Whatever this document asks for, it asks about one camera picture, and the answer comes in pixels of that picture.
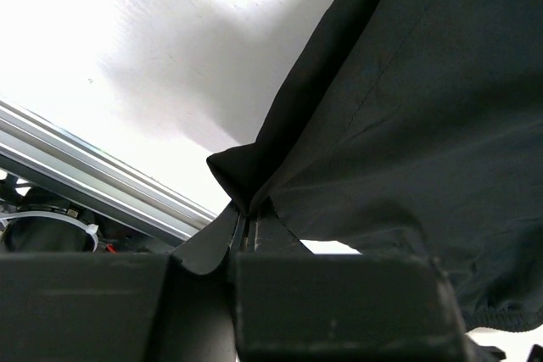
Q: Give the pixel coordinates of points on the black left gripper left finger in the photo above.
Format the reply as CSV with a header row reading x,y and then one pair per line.
x,y
69,306

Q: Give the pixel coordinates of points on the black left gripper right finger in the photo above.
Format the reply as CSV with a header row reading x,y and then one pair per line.
x,y
293,305

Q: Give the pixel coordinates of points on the black shorts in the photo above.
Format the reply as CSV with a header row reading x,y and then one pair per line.
x,y
414,126

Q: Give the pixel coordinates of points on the white cable tie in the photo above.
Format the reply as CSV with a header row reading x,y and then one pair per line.
x,y
48,235

